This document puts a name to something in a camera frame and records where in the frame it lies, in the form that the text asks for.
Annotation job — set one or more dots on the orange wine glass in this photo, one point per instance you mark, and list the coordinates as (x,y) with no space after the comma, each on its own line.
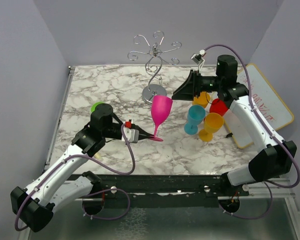
(212,124)

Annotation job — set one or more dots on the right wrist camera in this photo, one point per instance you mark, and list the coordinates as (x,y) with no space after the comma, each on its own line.
(198,58)

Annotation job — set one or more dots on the beige tube on table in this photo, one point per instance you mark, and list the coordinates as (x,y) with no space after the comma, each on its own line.
(98,156)

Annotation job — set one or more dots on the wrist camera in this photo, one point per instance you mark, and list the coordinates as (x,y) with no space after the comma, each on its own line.
(131,134)
(198,58)

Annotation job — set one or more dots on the chrome wine glass rack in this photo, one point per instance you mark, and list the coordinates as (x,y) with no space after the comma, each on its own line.
(154,65)

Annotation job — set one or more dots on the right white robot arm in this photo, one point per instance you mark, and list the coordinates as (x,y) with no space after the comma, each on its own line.
(275,154)

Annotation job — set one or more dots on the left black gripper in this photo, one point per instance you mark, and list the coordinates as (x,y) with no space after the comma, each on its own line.
(143,134)

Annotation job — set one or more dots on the aluminium frame rail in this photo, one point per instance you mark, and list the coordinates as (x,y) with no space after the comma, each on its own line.
(71,70)

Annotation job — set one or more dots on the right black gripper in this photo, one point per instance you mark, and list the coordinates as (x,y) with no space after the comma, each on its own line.
(190,88)

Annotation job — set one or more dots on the red wine glass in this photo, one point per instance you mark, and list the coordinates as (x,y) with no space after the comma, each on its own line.
(218,106)

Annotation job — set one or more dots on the yellow wine glass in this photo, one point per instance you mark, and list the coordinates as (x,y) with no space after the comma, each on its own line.
(203,100)

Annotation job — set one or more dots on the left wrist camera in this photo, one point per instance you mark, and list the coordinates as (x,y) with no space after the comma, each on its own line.
(131,134)

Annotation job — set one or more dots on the pink wine glass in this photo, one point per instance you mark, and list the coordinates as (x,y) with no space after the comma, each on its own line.
(160,110)

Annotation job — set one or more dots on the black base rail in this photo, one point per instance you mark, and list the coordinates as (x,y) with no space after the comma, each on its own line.
(160,191)

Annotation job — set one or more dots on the whiteboard with yellow frame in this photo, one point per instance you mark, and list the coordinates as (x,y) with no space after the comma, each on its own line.
(268,102)

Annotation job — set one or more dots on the blue wine glass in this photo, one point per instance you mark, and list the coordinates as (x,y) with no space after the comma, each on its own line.
(195,116)

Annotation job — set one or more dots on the green wine glass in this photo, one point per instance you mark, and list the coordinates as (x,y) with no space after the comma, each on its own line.
(93,107)

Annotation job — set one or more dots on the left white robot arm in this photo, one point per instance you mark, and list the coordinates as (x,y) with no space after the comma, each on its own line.
(36,204)

